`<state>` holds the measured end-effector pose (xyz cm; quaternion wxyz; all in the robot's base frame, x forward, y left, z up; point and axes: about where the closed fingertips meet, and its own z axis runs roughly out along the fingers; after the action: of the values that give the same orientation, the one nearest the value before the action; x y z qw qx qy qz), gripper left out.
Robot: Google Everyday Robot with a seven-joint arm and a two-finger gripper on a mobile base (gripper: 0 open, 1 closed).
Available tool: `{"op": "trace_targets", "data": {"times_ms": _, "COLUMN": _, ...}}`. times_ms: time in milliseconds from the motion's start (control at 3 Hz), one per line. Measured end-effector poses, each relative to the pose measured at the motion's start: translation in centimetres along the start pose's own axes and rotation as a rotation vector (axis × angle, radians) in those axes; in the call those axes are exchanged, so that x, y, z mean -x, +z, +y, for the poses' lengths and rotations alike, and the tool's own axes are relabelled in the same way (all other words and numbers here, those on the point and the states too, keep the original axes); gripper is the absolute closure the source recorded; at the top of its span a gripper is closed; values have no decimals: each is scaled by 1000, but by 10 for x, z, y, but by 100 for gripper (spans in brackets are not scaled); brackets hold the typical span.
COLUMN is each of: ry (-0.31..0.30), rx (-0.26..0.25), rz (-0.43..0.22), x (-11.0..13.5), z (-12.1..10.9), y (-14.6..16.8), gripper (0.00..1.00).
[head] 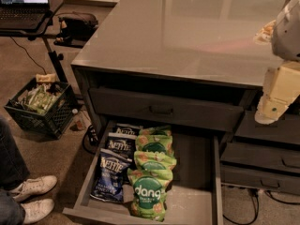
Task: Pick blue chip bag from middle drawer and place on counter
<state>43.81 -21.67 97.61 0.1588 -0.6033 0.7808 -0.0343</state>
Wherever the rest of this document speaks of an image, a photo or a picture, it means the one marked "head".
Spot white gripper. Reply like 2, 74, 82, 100
254, 61, 300, 125

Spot blue kettle chip bag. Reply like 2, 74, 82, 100
90, 148, 132, 203
112, 123, 143, 135
105, 132, 136, 162

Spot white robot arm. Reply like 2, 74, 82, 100
255, 0, 300, 125

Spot right upper drawer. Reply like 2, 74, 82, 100
235, 111, 300, 145

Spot right middle drawer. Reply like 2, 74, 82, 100
221, 143, 300, 173

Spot closed top drawer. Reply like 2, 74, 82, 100
89, 87, 243, 131

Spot right lower drawer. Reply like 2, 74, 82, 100
220, 165, 300, 195

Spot dark grey counter cabinet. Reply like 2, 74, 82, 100
70, 0, 300, 196

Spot rear green Dang chip bag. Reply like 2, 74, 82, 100
139, 126, 172, 136

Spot green dang chip bag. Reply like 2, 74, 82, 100
139, 126, 172, 136
127, 170, 173, 222
134, 151, 177, 171
135, 135, 173, 156

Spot open middle drawer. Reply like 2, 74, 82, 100
63, 125, 223, 225

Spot front green Dang chip bag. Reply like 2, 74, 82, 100
127, 170, 173, 222

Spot dark bag on stand base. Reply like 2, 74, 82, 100
55, 11, 98, 48

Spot black power adapter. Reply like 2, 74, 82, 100
82, 125, 99, 155

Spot tan snack bar on crate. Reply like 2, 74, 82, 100
36, 73, 56, 83

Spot black plastic crate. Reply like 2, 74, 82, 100
5, 78, 78, 139

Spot green snack bags in crate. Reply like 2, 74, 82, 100
20, 83, 62, 114

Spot upper white sneaker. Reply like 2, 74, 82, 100
9, 175, 57, 203

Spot white sneaker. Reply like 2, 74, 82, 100
9, 175, 57, 203
21, 199, 54, 224

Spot black laptop stand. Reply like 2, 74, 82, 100
0, 0, 68, 83

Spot lower white sneaker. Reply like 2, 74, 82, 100
21, 199, 54, 224

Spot person's jeans leg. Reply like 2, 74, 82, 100
0, 117, 29, 225

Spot laptop computer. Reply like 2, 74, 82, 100
0, 0, 50, 30

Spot black cable on floor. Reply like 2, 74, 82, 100
222, 188, 300, 225

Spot thin laptop cable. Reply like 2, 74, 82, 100
9, 36, 48, 76

